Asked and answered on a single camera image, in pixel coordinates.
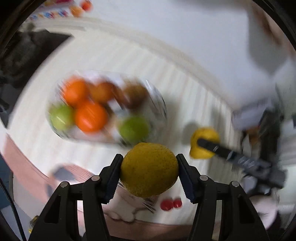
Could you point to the black gas stove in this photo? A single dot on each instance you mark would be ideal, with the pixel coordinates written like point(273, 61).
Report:
point(27, 60)

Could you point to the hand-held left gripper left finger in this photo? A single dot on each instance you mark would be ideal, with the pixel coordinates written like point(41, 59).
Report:
point(114, 177)

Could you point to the green apple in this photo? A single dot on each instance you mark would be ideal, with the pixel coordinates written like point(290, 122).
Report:
point(61, 117)
point(134, 129)

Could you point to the oval floral ceramic plate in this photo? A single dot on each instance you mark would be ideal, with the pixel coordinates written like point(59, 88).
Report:
point(157, 102)

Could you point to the colourful wall sticker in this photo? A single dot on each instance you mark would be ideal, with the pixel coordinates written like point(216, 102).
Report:
point(76, 10)

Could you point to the blue kitchen cabinet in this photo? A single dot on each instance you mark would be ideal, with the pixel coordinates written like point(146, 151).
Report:
point(4, 171)

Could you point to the bright orange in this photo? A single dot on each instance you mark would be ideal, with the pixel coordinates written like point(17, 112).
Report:
point(75, 91)
point(91, 117)

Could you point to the yellow lemon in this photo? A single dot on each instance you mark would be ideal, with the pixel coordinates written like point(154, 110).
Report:
point(207, 133)

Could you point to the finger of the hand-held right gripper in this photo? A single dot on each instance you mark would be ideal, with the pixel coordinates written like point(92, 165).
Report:
point(217, 149)

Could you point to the dark orange tangerine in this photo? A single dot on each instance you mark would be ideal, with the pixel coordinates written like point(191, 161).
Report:
point(103, 92)

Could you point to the yellow-green orange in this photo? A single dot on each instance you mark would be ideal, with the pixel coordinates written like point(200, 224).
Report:
point(149, 170)

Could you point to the striped tablecloth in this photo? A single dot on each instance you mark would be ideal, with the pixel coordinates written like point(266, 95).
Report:
point(185, 92)

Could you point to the brown-red apple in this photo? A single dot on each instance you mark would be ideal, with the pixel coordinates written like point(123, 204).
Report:
point(135, 96)

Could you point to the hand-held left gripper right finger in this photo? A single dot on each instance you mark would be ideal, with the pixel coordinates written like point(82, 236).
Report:
point(185, 178)

